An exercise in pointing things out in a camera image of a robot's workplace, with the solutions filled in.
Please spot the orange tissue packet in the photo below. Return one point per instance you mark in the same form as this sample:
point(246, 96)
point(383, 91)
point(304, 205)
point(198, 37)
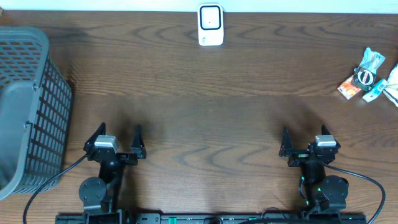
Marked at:
point(347, 89)

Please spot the grey plastic mesh basket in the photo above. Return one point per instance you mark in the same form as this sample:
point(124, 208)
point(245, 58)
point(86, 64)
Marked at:
point(36, 106)

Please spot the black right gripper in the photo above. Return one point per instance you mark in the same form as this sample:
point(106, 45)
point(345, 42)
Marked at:
point(299, 155)

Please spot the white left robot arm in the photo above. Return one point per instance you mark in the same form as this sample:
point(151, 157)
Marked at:
point(100, 194)

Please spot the white barcode scanner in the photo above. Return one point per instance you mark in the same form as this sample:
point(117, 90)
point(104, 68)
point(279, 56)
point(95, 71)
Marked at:
point(210, 24)

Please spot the cream blue snack bag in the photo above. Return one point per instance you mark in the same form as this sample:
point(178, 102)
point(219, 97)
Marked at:
point(390, 90)

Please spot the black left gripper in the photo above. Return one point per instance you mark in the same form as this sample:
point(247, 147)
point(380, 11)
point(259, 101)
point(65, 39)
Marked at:
point(121, 157)

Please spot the green Zam-Buk ointment box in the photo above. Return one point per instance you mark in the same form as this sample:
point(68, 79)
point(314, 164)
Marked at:
point(363, 78)

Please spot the large teal wipes packet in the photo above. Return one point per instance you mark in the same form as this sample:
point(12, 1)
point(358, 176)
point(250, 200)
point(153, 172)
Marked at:
point(371, 61)

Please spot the small teal tissue packet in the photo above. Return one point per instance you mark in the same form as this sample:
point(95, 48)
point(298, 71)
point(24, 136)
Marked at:
point(375, 91)

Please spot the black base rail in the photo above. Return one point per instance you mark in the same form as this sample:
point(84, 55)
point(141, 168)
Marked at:
point(155, 218)

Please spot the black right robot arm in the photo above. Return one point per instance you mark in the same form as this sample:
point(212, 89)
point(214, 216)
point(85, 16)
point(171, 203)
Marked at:
point(323, 193)

